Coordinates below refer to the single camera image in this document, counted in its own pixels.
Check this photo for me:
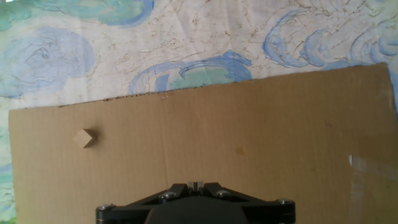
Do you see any brown cardboard sheet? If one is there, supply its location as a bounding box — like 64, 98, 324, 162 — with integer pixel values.
8, 62, 398, 224

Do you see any green blue painted cloth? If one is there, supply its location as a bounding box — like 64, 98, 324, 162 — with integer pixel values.
0, 0, 398, 224

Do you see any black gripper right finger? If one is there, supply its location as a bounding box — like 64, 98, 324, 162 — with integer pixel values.
197, 182, 296, 224

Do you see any tiny wooden cube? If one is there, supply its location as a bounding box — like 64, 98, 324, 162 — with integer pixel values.
73, 128, 94, 149

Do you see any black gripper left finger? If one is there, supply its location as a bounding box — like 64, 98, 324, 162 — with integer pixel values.
96, 182, 196, 224

